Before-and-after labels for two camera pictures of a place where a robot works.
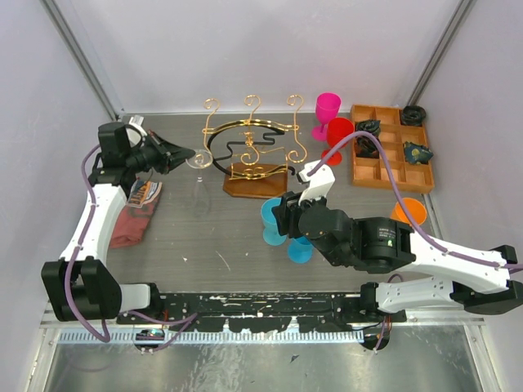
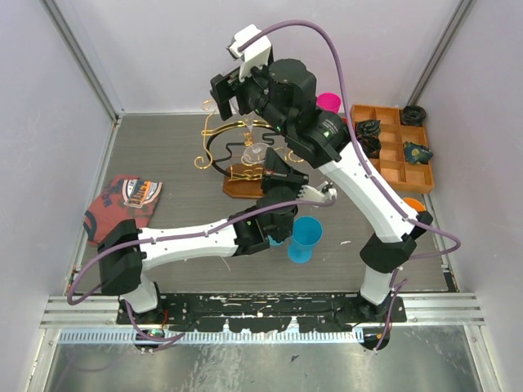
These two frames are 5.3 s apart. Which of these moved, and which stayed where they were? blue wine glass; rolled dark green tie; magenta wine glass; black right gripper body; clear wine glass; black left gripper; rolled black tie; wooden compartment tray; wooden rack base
Moved: black left gripper; black right gripper body; clear wine glass
Stayed: rolled dark green tie; blue wine glass; wooden compartment tray; wooden rack base; magenta wine glass; rolled black tie
